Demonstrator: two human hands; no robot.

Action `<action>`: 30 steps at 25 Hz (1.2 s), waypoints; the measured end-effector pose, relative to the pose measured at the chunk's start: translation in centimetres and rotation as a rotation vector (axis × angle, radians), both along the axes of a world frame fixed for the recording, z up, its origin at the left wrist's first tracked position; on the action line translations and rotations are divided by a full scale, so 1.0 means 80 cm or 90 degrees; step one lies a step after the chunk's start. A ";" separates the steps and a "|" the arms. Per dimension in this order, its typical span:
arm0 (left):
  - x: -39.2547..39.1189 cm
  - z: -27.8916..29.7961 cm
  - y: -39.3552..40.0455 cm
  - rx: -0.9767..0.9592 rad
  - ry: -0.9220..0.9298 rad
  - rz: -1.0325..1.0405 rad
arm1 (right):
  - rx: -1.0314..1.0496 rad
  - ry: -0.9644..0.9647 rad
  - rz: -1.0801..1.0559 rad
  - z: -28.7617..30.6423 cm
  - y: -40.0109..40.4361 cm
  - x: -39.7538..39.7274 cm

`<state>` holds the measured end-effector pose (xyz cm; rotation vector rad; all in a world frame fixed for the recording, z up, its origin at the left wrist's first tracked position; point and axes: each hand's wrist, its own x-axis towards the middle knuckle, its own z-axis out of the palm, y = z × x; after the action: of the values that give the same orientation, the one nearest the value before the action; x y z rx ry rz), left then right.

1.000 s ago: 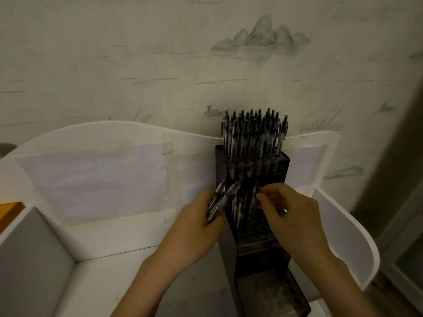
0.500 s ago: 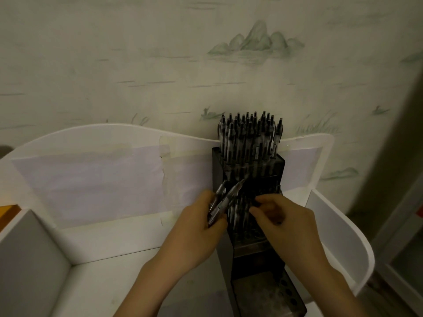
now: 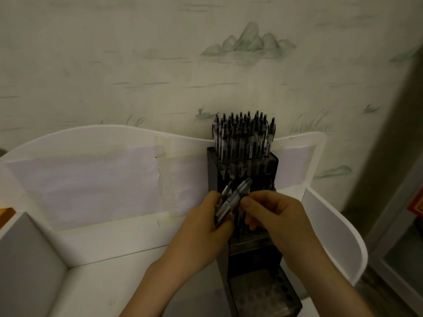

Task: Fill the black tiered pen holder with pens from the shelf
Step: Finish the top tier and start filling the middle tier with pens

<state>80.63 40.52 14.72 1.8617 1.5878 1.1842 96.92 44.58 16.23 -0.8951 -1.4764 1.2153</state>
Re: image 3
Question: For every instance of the person's left hand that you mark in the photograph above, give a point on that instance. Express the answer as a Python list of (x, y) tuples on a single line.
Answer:
[(195, 237)]

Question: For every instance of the person's right hand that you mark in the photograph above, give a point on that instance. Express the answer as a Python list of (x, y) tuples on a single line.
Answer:
[(284, 224)]

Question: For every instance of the person's left thumb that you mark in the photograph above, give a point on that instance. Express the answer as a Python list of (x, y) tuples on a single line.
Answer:
[(227, 228)]

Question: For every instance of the person's right thumb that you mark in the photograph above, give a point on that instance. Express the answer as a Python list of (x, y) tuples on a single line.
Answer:
[(251, 203)]

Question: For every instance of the person's left forearm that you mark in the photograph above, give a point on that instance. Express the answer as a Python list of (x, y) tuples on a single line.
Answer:
[(155, 290)]

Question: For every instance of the person's right forearm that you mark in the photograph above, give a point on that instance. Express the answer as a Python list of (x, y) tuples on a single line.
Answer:
[(327, 287)]

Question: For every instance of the black tiered pen holder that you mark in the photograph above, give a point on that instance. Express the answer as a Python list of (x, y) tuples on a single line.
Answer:
[(254, 264)]

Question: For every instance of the narrow white paper sheet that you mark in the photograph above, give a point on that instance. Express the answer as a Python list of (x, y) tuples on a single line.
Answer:
[(185, 184)]

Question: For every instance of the bunch of standing black pens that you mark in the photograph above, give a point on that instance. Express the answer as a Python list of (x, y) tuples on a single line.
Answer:
[(243, 138)]

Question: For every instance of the white curved side panel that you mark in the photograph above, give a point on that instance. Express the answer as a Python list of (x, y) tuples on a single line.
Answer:
[(333, 227)]

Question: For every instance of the large white paper sheet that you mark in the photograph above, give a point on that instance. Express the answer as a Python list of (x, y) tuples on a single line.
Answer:
[(89, 188)]

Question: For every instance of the white desk back panel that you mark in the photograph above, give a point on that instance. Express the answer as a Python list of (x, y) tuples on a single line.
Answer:
[(99, 138)]

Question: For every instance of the grey glass door cabinet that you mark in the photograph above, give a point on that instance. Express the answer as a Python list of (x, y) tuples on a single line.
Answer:
[(400, 260)]

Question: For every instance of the red box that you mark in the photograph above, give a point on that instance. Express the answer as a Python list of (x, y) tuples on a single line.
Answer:
[(416, 205)]

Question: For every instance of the white flat side panel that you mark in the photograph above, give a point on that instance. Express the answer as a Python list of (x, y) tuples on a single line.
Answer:
[(28, 267)]

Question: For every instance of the orange wooden object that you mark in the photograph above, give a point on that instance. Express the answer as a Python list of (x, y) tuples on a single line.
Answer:
[(6, 217)]

